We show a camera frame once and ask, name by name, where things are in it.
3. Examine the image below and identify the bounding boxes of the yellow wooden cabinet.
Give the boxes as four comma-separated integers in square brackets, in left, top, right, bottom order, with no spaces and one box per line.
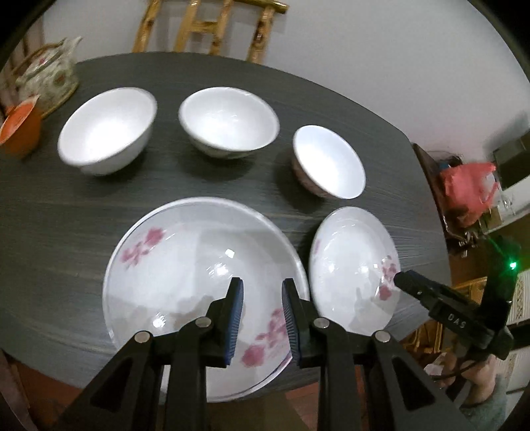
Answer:
[453,278,491,309]

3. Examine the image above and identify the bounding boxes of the white bowl blue pattern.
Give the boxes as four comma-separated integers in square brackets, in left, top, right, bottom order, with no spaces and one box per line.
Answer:
[178,86,281,160]

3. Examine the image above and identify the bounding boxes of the floral ceramic teapot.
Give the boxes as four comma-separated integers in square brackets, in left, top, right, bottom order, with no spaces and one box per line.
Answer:
[14,36,83,119]

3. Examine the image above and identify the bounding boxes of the red plastic bag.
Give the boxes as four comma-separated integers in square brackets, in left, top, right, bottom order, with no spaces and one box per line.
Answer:
[439,161,501,228]

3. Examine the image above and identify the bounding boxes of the orange cup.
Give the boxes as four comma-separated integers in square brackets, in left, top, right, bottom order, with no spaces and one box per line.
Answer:
[0,94,43,158]

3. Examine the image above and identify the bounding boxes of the person's right forearm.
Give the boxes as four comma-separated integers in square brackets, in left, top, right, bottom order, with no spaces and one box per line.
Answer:
[453,356,509,420]

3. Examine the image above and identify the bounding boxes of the clear drinking glass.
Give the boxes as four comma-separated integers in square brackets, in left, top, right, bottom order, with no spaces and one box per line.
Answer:
[499,188,516,216]

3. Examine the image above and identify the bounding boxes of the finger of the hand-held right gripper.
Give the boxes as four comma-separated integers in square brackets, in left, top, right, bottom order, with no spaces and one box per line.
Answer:
[393,269,447,310]

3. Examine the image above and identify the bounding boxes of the black cable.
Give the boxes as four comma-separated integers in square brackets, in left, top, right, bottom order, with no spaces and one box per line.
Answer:
[431,346,481,388]

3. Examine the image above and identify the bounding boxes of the dark wooden side cabinet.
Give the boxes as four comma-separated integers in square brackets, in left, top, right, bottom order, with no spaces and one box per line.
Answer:
[411,142,498,291]

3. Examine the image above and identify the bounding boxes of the small white bowl red pattern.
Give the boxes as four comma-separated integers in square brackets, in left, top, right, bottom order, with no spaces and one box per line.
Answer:
[292,125,367,200]

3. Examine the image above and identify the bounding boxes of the small pink flower plate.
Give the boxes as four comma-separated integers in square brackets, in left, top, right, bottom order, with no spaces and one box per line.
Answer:
[308,206,401,336]

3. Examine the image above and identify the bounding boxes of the dark box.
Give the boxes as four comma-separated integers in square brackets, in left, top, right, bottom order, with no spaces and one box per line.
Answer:
[492,137,530,187]

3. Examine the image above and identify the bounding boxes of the large pink flower plate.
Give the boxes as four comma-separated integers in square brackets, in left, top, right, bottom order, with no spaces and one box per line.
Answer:
[102,196,309,402]

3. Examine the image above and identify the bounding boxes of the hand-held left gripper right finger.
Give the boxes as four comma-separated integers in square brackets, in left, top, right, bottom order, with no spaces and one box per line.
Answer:
[282,277,477,431]

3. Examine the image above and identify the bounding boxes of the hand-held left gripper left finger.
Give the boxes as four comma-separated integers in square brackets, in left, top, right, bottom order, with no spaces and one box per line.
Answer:
[50,277,245,431]

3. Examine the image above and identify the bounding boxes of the plain white bowl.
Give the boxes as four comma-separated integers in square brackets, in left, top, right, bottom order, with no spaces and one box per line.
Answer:
[57,87,158,177]

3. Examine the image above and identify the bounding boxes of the wooden chair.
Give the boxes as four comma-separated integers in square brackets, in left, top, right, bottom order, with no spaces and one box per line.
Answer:
[132,0,288,65]

